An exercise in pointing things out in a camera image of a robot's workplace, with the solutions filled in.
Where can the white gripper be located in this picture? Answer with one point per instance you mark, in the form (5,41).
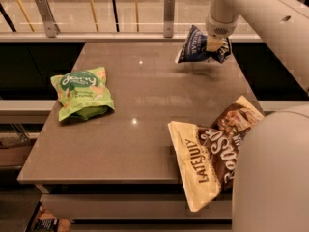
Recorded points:
(219,28)

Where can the blue chip bag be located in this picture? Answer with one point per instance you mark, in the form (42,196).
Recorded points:
(194,48)

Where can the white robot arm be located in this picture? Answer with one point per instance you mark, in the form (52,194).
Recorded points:
(271,186)

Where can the brown Late July chip bag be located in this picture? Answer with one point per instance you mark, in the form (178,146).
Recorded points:
(207,156)

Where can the green rice chip bag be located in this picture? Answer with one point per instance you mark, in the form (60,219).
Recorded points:
(82,94)

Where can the yellow pole right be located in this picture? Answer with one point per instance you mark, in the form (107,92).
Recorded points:
(136,15)

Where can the yellow pole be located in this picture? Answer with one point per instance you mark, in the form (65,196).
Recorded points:
(136,15)
(21,18)
(92,4)

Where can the black pole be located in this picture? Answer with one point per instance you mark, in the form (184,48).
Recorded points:
(115,12)

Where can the yellow pole middle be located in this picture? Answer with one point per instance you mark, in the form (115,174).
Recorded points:
(92,4)

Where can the yellow pole left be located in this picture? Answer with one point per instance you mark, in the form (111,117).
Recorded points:
(21,18)

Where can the grey lower table shelf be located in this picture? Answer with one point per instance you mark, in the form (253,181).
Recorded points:
(137,213)

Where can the dark snack package on floor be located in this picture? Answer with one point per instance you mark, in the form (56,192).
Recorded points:
(46,225)

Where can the metal railing bracket middle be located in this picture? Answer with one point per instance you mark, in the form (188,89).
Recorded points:
(168,18)

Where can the metal railing bracket left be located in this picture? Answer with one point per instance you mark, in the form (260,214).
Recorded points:
(50,26)

